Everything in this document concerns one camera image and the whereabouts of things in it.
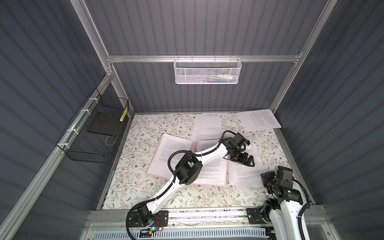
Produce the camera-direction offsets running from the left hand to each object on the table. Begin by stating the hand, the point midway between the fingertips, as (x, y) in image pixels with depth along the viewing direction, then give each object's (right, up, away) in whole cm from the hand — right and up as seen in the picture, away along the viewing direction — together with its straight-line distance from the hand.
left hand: (248, 163), depth 90 cm
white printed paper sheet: (-23, +22, +23) cm, 39 cm away
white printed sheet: (-50, +10, +10) cm, 52 cm away
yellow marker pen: (-72, +29, -8) cm, 78 cm away
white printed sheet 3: (-4, -7, -2) cm, 9 cm away
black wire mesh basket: (-84, +18, -16) cm, 88 cm away
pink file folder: (-32, +11, -26) cm, 43 cm away
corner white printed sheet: (+18, +28, +27) cm, 43 cm away
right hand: (+7, -6, -7) cm, 11 cm away
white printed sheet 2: (-22, -3, -7) cm, 23 cm away
